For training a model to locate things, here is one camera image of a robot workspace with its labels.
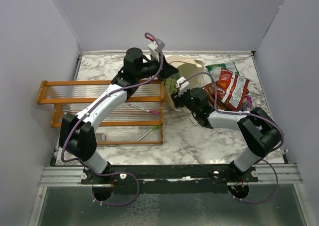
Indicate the beige paper bag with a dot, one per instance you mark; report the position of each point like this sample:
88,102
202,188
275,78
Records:
187,66

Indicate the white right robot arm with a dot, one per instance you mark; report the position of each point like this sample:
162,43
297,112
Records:
260,133

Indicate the purple snack bag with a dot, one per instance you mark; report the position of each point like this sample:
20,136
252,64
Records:
247,104

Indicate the green snack bag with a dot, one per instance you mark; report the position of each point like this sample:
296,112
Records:
215,69

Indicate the pink-capped pen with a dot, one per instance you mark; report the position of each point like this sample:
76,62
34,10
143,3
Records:
144,109

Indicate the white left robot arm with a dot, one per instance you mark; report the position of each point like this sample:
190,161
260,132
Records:
77,132

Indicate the orange wooden rack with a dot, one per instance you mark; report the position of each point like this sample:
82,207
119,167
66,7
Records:
124,125

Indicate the brown snack bag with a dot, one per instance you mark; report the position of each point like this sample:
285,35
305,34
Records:
209,89

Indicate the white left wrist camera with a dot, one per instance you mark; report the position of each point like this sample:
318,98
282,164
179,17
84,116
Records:
155,47

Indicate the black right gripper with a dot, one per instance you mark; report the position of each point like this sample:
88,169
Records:
177,99

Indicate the green-capped pen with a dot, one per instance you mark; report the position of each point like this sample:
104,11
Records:
148,132

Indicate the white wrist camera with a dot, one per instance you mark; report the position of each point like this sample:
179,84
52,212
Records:
182,85
155,47

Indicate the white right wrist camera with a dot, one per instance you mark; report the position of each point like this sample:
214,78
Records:
182,85

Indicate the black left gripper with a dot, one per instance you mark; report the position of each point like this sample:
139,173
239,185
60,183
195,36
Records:
167,70

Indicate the light green snack packet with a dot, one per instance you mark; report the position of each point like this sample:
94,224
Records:
169,84

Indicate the red Doritos bag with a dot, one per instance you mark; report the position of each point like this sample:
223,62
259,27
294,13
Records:
231,89

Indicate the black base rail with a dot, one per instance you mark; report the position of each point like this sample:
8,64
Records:
167,179

